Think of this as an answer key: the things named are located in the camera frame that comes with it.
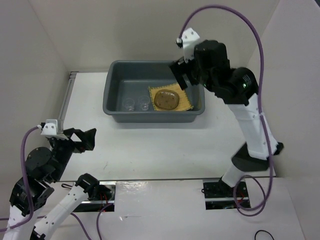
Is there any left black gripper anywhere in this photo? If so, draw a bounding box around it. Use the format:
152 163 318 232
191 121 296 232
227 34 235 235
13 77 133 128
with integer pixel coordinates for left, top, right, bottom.
51 126 97 181

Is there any clear glass plate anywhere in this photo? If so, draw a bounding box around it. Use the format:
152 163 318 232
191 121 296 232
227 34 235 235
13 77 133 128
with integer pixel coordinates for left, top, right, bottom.
153 89 180 111

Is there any yellow woven bamboo mat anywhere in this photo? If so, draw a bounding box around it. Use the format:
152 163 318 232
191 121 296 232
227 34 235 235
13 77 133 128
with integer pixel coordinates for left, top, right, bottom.
148 83 193 112

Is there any clear glass cup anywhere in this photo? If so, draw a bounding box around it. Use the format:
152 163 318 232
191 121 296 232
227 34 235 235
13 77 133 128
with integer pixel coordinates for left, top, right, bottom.
138 95 151 111
122 98 135 112

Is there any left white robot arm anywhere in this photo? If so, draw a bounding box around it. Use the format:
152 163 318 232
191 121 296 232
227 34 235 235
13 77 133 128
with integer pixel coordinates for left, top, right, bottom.
0 125 100 240

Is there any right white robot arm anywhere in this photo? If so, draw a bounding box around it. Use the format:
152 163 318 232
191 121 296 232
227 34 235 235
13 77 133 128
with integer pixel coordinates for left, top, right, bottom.
169 39 284 197

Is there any grey plastic bin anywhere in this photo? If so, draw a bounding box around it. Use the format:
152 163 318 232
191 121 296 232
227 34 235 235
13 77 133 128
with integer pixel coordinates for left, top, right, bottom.
102 60 205 123

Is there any aluminium table rail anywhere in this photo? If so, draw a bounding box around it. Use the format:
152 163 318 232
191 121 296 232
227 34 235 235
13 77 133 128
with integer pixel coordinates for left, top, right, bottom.
58 71 78 122

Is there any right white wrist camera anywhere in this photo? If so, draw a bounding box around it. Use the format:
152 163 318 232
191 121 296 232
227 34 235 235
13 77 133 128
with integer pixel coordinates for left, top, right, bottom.
175 27 201 63

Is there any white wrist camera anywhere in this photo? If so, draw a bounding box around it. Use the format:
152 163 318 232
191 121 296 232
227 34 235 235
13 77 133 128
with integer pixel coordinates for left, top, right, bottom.
175 27 201 63
37 119 68 140

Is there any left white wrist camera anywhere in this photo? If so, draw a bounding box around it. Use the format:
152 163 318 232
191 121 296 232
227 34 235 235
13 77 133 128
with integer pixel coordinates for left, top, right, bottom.
37 119 68 140

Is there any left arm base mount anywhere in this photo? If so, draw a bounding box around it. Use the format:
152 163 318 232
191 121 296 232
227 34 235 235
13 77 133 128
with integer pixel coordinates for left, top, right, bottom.
61 180 116 213

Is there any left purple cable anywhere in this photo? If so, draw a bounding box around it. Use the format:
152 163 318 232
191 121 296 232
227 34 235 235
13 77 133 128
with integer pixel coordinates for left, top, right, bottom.
0 124 115 240

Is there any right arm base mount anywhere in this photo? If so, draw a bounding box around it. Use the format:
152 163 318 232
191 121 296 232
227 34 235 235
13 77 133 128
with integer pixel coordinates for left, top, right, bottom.
201 179 251 210

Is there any black cable loop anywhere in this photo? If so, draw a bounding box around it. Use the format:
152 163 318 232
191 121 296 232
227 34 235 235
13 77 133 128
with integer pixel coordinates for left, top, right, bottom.
254 229 275 240

